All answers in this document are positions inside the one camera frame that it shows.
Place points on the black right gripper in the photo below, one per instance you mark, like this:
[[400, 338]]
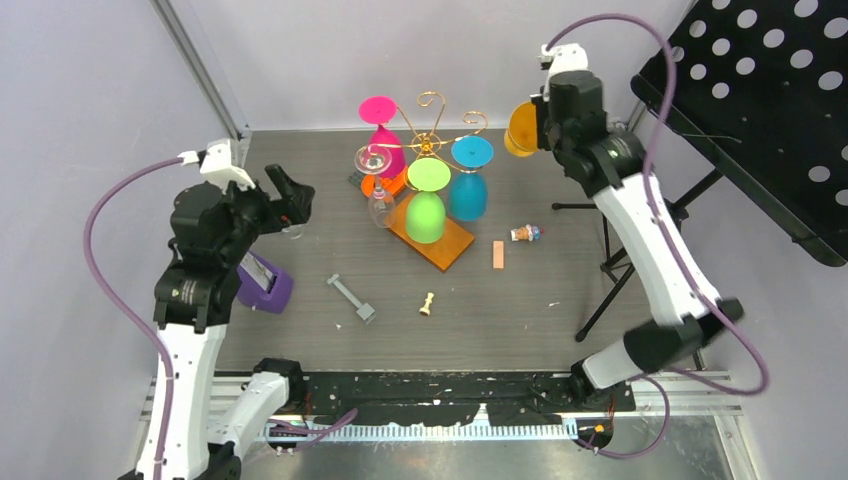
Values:
[[542, 107]]

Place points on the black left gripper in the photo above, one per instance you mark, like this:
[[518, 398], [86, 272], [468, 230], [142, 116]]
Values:
[[298, 207]]

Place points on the yellow plastic wine glass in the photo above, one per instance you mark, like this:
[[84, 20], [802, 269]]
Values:
[[521, 135]]

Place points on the clear stemmed wine glass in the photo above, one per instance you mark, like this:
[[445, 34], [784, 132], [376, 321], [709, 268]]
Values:
[[372, 160]]

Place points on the blue plastic wine glass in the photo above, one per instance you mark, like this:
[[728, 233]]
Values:
[[468, 193]]

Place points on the pink plastic wine glass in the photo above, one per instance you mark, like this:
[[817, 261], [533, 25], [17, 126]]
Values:
[[379, 111]]

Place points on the green plastic wine glass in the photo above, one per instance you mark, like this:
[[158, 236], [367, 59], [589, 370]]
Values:
[[426, 213]]

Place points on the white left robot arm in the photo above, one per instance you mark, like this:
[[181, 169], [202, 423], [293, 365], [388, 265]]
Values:
[[214, 226]]

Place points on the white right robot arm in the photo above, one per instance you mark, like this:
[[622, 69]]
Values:
[[687, 310]]

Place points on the clear glass tumbler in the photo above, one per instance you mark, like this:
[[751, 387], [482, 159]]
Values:
[[294, 232]]

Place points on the grey lego plate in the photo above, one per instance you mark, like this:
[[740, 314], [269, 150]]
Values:
[[356, 179]]

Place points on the orange plastic U-shaped toy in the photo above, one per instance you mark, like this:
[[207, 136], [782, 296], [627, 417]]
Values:
[[394, 186]]

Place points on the small colourful toy figure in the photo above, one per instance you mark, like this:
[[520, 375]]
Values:
[[527, 233]]

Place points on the small wooden block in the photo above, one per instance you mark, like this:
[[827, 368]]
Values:
[[498, 255]]

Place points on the grey metal T-shaped part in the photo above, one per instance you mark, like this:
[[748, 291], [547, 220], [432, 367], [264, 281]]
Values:
[[363, 309]]

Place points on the white chess piece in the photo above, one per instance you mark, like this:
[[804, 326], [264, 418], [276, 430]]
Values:
[[425, 309]]

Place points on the black music stand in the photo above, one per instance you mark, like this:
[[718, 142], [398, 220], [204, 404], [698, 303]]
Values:
[[761, 93]]

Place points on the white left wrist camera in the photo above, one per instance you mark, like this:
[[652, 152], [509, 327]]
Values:
[[220, 164]]

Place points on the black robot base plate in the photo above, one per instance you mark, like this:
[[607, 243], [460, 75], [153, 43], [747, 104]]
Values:
[[431, 398]]

